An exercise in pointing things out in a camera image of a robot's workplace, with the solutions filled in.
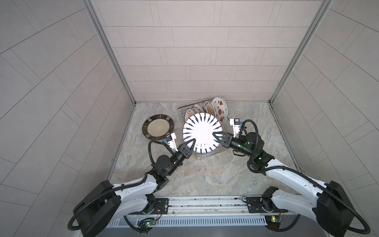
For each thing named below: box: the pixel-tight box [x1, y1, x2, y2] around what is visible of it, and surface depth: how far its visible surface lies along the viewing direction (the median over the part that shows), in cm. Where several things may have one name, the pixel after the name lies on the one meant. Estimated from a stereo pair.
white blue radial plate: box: [182, 112, 224, 154], surface depth 72 cm
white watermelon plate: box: [211, 96, 228, 125], surface depth 99 cm
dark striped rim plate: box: [142, 114, 175, 141], surface depth 103 cm
